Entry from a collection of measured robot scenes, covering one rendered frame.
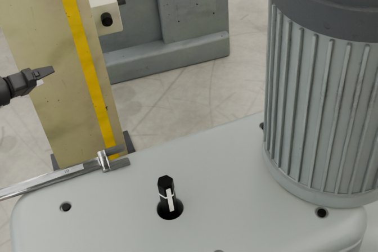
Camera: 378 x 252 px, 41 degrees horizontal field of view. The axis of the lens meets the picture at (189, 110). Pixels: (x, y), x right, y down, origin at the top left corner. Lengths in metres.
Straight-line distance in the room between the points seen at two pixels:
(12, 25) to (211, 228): 1.94
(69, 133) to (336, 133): 2.47
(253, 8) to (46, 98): 2.22
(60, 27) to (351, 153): 2.04
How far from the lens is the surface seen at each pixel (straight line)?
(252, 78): 3.70
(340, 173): 0.65
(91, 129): 2.98
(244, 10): 4.37
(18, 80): 1.49
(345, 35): 0.50
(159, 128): 3.40
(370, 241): 0.86
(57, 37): 2.56
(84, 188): 0.75
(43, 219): 0.74
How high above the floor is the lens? 2.47
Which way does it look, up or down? 45 degrees down
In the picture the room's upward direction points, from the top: 6 degrees counter-clockwise
